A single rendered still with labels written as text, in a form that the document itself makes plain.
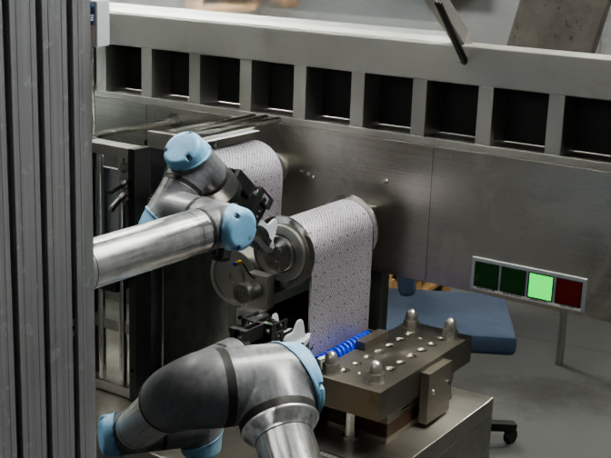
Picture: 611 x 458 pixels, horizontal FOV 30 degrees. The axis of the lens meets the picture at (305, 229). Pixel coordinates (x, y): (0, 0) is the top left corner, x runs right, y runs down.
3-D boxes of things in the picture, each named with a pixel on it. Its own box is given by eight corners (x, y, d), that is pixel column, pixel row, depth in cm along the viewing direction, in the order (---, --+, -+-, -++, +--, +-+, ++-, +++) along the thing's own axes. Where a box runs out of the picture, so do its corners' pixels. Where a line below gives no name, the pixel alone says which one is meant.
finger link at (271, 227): (293, 232, 225) (270, 209, 218) (281, 258, 223) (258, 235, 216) (280, 230, 227) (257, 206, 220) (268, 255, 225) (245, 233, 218)
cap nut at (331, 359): (317, 373, 224) (318, 351, 223) (327, 367, 227) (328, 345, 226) (333, 377, 223) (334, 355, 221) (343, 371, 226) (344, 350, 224)
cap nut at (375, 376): (362, 383, 220) (363, 361, 219) (371, 377, 223) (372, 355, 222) (378, 387, 218) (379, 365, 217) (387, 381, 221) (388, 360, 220)
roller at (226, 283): (209, 299, 240) (210, 243, 237) (279, 271, 260) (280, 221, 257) (255, 311, 233) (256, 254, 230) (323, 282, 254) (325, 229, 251)
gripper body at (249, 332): (291, 317, 216) (253, 334, 206) (289, 360, 218) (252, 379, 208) (258, 309, 220) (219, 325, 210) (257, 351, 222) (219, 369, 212)
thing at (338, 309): (306, 364, 231) (309, 277, 226) (365, 333, 250) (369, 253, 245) (308, 365, 231) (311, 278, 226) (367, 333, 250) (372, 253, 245)
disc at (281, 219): (252, 280, 233) (254, 210, 229) (253, 279, 233) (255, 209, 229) (312, 294, 225) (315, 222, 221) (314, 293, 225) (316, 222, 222)
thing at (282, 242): (282, 280, 226) (255, 256, 229) (287, 277, 228) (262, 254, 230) (298, 252, 222) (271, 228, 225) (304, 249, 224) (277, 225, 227)
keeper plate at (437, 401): (417, 423, 232) (421, 372, 229) (440, 406, 240) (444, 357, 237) (428, 425, 231) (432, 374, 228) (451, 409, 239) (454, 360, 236)
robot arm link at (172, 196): (169, 234, 190) (201, 179, 193) (125, 222, 197) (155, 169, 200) (195, 257, 196) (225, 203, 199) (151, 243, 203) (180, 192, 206)
